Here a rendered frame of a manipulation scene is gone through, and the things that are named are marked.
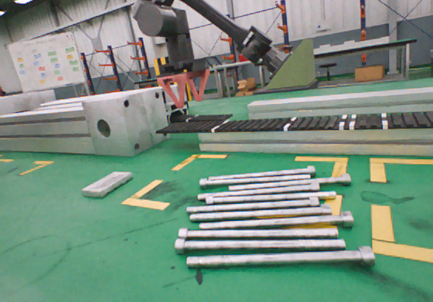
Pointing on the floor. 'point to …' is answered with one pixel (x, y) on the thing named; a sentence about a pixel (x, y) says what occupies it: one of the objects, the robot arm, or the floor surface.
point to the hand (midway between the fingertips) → (189, 101)
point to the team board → (48, 62)
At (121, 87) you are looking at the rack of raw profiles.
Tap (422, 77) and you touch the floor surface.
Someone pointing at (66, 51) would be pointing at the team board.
